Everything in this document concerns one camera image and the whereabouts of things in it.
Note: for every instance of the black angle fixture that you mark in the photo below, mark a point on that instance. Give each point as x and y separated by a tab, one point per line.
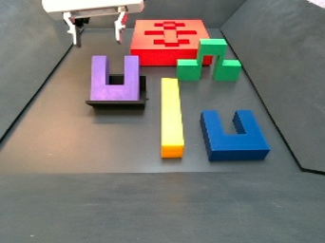
124	104

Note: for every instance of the purple U-shaped block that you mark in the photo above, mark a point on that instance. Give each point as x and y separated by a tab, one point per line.
103	91

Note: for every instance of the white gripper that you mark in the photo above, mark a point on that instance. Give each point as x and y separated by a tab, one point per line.
72	9

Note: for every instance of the red board with slots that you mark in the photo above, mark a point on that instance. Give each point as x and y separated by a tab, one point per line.
163	41

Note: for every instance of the blue U-shaped block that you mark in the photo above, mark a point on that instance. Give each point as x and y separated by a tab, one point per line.
246	145

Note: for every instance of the green arch block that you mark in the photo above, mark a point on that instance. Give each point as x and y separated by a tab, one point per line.
224	69

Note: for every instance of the yellow long bar block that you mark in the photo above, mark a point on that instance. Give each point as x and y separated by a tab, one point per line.
172	135

